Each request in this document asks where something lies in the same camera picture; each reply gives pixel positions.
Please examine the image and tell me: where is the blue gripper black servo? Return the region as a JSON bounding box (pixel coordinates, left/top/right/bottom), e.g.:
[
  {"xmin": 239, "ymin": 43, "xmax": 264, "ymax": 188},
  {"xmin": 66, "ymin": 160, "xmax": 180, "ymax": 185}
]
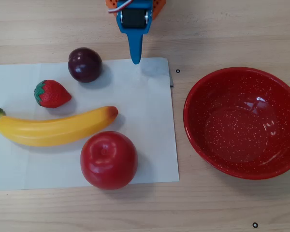
[{"xmin": 116, "ymin": 0, "xmax": 153, "ymax": 65}]

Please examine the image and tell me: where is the red plastic apple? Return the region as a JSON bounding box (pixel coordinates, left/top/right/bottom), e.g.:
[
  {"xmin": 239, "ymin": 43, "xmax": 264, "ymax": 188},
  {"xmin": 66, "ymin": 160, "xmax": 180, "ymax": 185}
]
[{"xmin": 80, "ymin": 130, "xmax": 139, "ymax": 190}]

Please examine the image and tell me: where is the white paper sheet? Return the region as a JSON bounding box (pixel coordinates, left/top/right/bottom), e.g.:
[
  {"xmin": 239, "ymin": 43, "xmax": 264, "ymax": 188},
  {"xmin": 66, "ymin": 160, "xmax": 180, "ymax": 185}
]
[{"xmin": 0, "ymin": 57, "xmax": 180, "ymax": 191}]

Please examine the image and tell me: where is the dark purple plastic plum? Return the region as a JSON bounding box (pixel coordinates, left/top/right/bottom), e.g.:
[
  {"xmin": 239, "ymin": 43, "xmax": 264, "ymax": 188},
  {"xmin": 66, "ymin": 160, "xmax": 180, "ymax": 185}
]
[{"xmin": 67, "ymin": 47, "xmax": 103, "ymax": 84}]

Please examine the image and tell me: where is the yellow plastic banana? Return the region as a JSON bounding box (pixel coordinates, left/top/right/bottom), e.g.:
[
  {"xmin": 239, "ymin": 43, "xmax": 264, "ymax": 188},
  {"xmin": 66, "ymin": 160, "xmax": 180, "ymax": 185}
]
[{"xmin": 0, "ymin": 106, "xmax": 119, "ymax": 147}]

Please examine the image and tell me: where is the red speckled enamel bowl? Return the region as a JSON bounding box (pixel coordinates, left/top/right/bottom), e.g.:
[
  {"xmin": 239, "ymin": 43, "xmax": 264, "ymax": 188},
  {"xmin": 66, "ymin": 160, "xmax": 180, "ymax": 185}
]
[{"xmin": 183, "ymin": 67, "xmax": 290, "ymax": 180}]

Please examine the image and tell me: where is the white red servo cable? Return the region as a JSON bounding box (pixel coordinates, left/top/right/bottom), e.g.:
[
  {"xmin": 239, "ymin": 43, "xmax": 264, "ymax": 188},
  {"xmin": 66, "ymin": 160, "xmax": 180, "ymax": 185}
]
[{"xmin": 107, "ymin": 0, "xmax": 131, "ymax": 14}]

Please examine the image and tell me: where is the red plastic strawberry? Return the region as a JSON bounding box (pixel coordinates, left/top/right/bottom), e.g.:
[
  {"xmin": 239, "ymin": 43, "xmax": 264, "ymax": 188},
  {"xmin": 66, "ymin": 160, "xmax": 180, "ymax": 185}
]
[{"xmin": 34, "ymin": 79, "xmax": 73, "ymax": 109}]

